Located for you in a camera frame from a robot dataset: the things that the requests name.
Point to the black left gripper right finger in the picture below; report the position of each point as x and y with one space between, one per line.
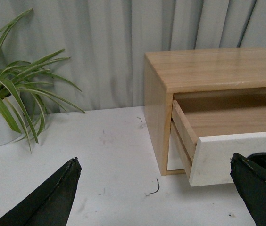
249 177

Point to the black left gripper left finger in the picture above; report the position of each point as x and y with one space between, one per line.
50 203

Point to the white-fronted wooden drawer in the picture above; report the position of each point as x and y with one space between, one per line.
207 139

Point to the wooden drawer cabinet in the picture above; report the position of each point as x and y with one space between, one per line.
223 78

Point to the white plant pot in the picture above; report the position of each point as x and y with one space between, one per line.
7 135

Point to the green spider plant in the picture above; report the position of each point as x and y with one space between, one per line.
17 79

